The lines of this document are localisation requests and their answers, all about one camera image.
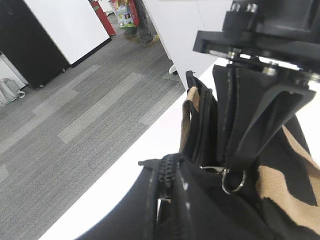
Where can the grey backpack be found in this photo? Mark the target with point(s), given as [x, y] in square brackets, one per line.
[9, 91]

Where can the black bag with tan handles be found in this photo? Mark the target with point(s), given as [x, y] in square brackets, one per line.
[174, 199]

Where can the red fire extinguisher stand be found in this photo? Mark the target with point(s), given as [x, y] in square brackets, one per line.
[102, 17]

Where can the colourful poster bag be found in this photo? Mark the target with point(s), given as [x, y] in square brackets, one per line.
[125, 10]

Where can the white partition board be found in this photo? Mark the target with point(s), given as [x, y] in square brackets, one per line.
[72, 25]

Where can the person legs in grey trousers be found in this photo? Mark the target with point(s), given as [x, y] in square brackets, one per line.
[146, 37]

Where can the white table leg panel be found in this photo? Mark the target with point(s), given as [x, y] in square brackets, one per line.
[177, 23]

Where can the black cabinet on wheels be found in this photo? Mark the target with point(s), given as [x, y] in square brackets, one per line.
[27, 45]

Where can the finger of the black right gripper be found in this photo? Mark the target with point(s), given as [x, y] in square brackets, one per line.
[225, 79]
[259, 115]

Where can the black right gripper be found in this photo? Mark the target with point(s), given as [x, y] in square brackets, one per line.
[282, 30]

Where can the metal zipper pull with ring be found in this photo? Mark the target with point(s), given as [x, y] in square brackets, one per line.
[231, 181]

